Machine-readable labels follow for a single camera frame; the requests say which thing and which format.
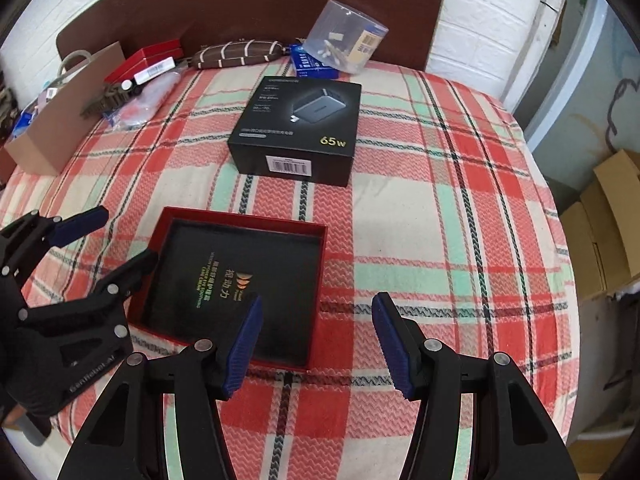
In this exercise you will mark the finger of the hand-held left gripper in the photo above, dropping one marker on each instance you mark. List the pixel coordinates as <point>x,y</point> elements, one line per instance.
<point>80,225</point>
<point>130,272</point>

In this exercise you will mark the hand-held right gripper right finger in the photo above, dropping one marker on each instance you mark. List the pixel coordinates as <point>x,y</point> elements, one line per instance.
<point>392,347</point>

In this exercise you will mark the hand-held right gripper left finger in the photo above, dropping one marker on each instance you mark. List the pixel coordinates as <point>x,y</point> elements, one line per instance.
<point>244,347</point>

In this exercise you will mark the shallow red box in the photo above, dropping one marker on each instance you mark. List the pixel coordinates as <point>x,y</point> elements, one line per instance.
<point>225,270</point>

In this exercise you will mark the brown cardboard box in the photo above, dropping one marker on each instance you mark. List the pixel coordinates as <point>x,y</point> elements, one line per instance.
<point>55,130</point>

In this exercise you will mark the black charger box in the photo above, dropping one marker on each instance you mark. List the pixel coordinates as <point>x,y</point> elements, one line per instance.
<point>300,125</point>

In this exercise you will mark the brown hair claw clip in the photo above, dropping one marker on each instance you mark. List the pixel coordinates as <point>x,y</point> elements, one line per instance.
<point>107,99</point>

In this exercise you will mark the clear plastic bag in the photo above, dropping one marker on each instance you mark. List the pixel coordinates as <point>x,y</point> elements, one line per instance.
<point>145,100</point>

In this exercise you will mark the plaid bed sheet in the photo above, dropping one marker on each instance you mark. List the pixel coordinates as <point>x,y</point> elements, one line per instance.
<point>450,210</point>

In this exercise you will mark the red and white box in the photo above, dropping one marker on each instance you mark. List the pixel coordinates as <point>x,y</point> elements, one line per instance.
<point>145,62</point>

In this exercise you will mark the brown striped pouch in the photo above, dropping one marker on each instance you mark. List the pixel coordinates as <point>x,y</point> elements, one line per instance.
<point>235,54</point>

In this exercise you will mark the stack of cardboard boxes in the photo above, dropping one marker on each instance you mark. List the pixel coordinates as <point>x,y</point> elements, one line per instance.
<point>605,240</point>

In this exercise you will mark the blue packet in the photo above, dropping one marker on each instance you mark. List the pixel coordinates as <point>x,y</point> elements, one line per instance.
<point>307,66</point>

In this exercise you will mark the brown wooden headboard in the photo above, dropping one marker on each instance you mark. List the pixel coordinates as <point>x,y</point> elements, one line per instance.
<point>250,5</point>

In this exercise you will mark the clear plastic box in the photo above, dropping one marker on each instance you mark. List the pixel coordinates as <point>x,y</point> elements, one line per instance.
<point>345,35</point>

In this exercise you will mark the pale door with cartoon drawing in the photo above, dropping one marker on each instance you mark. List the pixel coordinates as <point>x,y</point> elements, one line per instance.
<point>585,75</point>

